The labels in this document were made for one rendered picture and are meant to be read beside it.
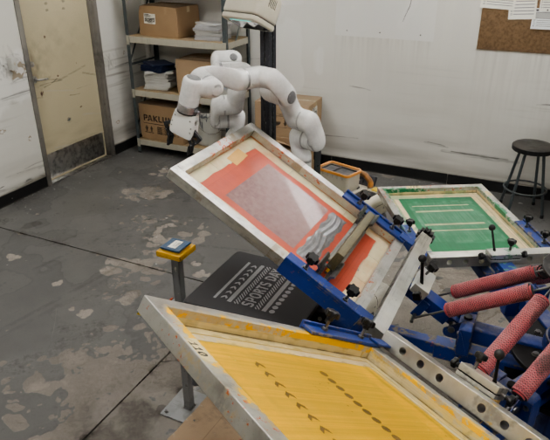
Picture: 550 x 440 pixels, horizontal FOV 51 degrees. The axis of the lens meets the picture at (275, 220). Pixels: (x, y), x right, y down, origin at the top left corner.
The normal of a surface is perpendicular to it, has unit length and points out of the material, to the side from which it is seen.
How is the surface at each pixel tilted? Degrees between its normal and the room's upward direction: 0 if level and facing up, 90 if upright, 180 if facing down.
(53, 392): 0
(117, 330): 0
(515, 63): 90
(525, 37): 90
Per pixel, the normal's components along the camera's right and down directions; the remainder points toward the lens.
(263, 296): 0.00, -0.90
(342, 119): -0.43, 0.40
